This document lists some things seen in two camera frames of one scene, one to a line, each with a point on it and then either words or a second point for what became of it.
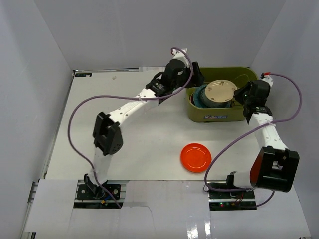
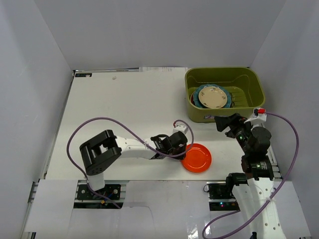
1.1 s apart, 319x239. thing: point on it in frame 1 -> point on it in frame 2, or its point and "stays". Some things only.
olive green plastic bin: (238, 76) stays
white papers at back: (160, 68) stays
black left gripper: (197, 74) -> (180, 154)
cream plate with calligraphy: (220, 90) -> (213, 97)
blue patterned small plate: (212, 104) -> (197, 90)
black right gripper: (238, 93) -> (235, 119)
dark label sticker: (82, 74) stays
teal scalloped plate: (197, 96) stays
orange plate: (196, 158) stays
